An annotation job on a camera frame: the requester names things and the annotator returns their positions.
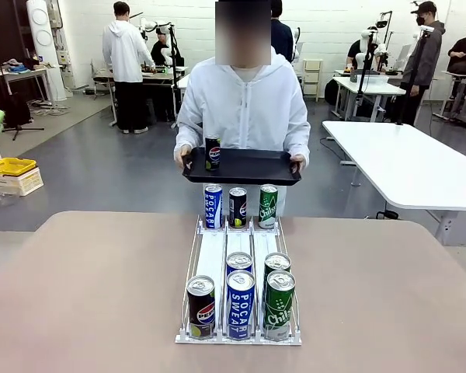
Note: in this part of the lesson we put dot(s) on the black plastic serving tray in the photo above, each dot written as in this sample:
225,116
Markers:
252,165

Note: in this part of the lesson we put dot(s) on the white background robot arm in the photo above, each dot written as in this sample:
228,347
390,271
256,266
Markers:
157,27

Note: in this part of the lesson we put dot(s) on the person's right forearm white sleeve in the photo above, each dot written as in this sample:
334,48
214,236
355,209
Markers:
188,134

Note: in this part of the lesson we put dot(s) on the person's left forearm white sleeve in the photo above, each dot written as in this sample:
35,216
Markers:
297,140

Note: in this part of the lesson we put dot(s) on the person in white hoodie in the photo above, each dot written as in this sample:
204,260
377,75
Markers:
242,105

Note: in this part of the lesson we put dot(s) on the person's right hand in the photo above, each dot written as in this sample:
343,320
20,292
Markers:
181,155

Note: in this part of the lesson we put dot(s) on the person's left hand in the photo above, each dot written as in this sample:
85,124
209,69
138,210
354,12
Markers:
300,162

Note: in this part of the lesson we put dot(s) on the black floor tripod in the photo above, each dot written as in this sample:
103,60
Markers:
17,116

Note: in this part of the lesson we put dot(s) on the cluttered white work desk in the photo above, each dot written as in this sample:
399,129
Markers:
19,74

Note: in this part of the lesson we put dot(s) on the yellow crate lid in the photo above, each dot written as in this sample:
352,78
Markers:
9,166

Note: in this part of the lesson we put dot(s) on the white folding crate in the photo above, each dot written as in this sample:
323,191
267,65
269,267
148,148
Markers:
21,184

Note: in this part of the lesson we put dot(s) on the clear plastic bowl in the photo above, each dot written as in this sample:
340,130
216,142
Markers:
0,198

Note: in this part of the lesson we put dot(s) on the tall white air conditioner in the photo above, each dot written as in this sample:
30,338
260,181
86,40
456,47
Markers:
42,42

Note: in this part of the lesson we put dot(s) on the bystander white hoodie black trousers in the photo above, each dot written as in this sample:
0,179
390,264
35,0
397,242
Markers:
126,54

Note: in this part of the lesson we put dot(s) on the slim blue Pocari Sweat can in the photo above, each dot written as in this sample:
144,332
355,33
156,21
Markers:
213,206

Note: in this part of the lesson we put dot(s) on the white can dispenser rack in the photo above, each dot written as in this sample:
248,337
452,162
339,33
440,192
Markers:
207,252

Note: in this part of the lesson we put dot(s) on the slim black Pepsi can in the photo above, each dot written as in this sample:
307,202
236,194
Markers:
237,210

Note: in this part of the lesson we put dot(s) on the slim green Chilsung can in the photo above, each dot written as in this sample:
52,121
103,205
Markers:
268,208

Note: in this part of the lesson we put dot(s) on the bystander in dark navy top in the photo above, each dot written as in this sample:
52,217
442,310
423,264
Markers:
281,37

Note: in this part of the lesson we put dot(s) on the green Chilsung cider can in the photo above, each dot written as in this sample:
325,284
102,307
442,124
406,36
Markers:
277,261
279,309

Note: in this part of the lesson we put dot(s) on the white drawer cabinet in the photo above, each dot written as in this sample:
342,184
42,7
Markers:
312,79

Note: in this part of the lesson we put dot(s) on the white desk with grey legs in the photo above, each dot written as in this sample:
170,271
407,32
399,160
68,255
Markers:
367,87

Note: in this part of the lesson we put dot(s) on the white background robot with stand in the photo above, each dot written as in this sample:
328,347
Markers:
369,46

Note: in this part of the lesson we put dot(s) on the large white table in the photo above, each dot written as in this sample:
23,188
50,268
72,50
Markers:
411,163

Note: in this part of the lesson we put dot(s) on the bystander grey jacket black cap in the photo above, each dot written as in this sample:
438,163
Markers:
425,58

